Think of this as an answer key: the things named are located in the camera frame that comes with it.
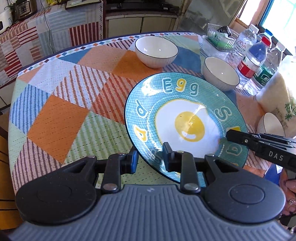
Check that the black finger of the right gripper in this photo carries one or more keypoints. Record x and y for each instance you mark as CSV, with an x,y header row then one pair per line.
x,y
243,138

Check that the clear water bottle white cap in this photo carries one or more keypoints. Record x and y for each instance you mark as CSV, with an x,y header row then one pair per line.
x,y
244,41

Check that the water bottle green label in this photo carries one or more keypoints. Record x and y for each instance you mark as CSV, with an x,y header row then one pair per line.
x,y
266,71

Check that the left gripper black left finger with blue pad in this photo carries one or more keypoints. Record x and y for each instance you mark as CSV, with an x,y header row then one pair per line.
x,y
89,168

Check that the orange wooden chair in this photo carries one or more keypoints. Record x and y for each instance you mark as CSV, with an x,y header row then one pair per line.
x,y
10,217

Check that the water bottle blue cap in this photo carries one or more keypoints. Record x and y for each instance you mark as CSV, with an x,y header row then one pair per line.
x,y
266,33

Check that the striped counter cloth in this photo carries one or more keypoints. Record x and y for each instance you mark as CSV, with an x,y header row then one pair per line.
x,y
47,32

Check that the clear plastic basket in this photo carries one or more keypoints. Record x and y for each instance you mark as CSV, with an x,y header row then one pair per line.
x,y
221,37

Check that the white ribbed bowl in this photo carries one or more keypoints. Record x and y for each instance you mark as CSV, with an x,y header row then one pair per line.
x,y
155,52
220,74
270,124

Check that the person's hand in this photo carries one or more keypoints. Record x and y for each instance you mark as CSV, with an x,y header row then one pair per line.
x,y
288,187

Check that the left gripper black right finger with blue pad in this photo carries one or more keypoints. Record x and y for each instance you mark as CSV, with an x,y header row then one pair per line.
x,y
211,166

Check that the teal egg plate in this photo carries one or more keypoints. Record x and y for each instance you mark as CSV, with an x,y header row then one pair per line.
x,y
188,113

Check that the black gas stove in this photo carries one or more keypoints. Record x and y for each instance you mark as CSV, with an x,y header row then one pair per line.
x,y
140,5

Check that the black pressure cooker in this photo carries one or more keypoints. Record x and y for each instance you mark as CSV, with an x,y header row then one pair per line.
x,y
25,8

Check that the water bottle red label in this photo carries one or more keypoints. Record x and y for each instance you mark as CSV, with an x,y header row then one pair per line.
x,y
252,61

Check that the black cutting board tray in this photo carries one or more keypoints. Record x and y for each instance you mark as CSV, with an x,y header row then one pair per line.
x,y
77,3

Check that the beige cabinet doors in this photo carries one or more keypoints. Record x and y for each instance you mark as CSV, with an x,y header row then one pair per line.
x,y
122,25

